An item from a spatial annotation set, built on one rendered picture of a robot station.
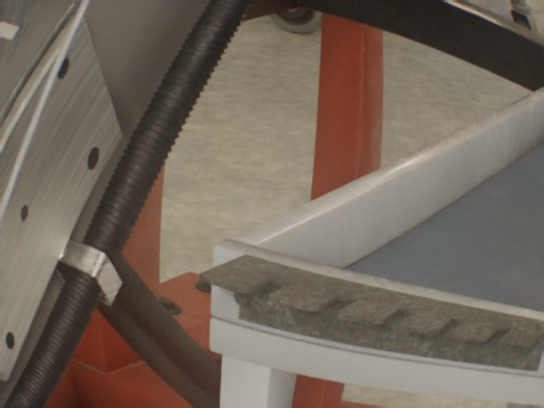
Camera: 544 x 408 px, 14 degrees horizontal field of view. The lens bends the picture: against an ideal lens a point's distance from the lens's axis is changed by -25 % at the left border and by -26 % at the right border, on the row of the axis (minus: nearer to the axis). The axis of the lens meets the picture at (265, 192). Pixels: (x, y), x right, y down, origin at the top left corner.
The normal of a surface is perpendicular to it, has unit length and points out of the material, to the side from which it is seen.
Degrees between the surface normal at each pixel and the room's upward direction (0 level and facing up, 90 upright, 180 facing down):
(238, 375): 90
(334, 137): 90
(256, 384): 90
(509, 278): 0
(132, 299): 90
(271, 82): 0
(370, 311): 0
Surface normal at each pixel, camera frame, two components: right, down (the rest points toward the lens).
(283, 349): -0.52, 0.23
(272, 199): 0.08, -0.94
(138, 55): 0.85, 0.23
